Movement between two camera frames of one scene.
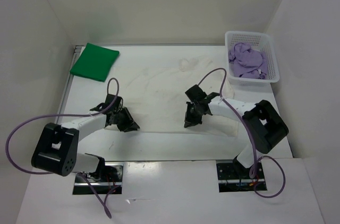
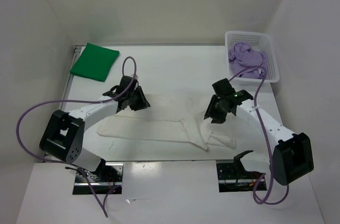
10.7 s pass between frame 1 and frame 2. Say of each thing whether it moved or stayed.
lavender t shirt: stayed
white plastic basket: stayed
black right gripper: moved
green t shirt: stayed
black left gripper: moved
